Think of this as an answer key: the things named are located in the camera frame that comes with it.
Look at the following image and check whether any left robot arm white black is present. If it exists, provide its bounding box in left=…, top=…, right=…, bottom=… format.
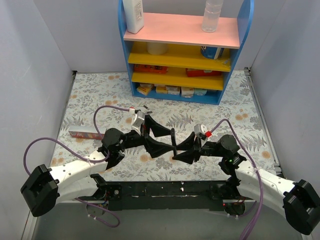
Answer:
left=20, top=114, right=176, bottom=217

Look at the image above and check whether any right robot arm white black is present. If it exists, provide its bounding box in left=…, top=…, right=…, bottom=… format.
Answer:
left=173, top=133, right=320, bottom=235

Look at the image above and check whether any red snack box on table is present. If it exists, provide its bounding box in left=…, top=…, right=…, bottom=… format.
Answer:
left=68, top=125, right=104, bottom=140

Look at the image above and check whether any yellow tissue pack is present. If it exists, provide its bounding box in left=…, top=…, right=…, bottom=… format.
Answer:
left=136, top=83, right=154, bottom=96

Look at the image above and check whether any floral tablecloth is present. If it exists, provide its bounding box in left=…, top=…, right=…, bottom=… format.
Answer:
left=51, top=70, right=275, bottom=181

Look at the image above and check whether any orange red snack box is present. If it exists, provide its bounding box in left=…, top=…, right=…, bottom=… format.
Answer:
left=134, top=64, right=169, bottom=74

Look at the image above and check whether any red snack box on shelf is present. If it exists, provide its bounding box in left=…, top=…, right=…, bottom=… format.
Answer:
left=185, top=68, right=222, bottom=77

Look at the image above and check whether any blue wooden shelf unit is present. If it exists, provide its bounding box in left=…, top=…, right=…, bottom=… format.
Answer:
left=117, top=0, right=255, bottom=105

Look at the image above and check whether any blue white can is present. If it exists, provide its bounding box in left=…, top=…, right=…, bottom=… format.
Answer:
left=200, top=46, right=224, bottom=60

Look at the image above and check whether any clear plastic water bottle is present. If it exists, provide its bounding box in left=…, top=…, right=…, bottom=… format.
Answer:
left=201, top=0, right=224, bottom=33

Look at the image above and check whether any white plastic bottle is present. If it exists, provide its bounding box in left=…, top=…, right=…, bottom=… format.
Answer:
left=122, top=0, right=144, bottom=34

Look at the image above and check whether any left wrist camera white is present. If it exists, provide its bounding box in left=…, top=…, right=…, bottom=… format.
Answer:
left=129, top=107, right=147, bottom=135

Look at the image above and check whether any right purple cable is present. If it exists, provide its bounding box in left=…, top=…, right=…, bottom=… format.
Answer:
left=209, top=118, right=265, bottom=240

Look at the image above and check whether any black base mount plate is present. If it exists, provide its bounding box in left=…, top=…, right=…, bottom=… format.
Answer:
left=88, top=180, right=240, bottom=211

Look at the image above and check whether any aluminium frame rail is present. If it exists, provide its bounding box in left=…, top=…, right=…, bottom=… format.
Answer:
left=243, top=66, right=313, bottom=240

